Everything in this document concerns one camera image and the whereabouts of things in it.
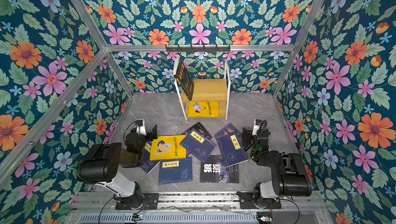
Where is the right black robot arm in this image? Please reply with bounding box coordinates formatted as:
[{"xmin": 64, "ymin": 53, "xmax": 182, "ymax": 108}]
[{"xmin": 242, "ymin": 128, "xmax": 312, "ymax": 209}]

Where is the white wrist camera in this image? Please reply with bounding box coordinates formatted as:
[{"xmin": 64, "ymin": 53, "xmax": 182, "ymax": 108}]
[
  {"xmin": 252, "ymin": 119, "xmax": 263, "ymax": 136},
  {"xmin": 135, "ymin": 119, "xmax": 146, "ymax": 136}
]

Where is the navy book yellow label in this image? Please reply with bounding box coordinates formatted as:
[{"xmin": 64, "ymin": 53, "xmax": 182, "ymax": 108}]
[{"xmin": 180, "ymin": 129, "xmax": 216, "ymax": 163}]

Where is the dark illustrated cover book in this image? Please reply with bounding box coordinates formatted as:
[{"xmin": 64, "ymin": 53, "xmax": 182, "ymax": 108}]
[{"xmin": 183, "ymin": 122, "xmax": 212, "ymax": 140}]

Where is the wooden shelf white frame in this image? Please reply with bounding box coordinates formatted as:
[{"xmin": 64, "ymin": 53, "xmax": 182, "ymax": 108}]
[{"xmin": 173, "ymin": 58, "xmax": 231, "ymax": 121}]

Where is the black book on shelf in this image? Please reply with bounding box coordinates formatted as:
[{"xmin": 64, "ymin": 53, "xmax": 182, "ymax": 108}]
[{"xmin": 173, "ymin": 60, "xmax": 194, "ymax": 101}]

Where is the yellow cartoon cover book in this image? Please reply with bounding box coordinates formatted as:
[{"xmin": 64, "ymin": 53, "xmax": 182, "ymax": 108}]
[{"xmin": 150, "ymin": 135, "xmax": 187, "ymax": 161}]

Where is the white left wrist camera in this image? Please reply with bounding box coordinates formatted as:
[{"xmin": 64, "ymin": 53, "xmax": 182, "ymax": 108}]
[{"xmin": 135, "ymin": 119, "xmax": 146, "ymax": 136}]

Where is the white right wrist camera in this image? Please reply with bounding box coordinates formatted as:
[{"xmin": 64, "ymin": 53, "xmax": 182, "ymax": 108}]
[{"xmin": 252, "ymin": 119, "xmax": 263, "ymax": 136}]

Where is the yellow book under shelf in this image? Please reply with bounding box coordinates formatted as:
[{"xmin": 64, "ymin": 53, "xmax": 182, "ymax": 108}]
[{"xmin": 187, "ymin": 102, "xmax": 219, "ymax": 118}]

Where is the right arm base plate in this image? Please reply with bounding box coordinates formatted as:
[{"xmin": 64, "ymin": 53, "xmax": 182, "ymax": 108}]
[{"xmin": 237, "ymin": 192, "xmax": 282, "ymax": 210}]

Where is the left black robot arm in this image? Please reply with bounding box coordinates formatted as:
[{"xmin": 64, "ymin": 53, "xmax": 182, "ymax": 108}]
[{"xmin": 77, "ymin": 124, "xmax": 159, "ymax": 210}]

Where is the black hook rail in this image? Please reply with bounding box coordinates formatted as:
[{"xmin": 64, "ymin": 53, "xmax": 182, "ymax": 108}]
[{"xmin": 165, "ymin": 45, "xmax": 231, "ymax": 53}]

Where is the black wolf cover book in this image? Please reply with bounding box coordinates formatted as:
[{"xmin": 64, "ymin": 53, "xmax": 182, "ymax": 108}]
[{"xmin": 200, "ymin": 155, "xmax": 239, "ymax": 184}]

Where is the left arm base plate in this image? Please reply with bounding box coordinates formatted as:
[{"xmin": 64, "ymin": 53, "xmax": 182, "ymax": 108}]
[{"xmin": 113, "ymin": 192, "xmax": 159, "ymax": 211}]

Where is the purple book under right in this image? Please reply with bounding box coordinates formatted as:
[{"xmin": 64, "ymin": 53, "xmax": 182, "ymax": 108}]
[{"xmin": 214, "ymin": 123, "xmax": 242, "ymax": 140}]

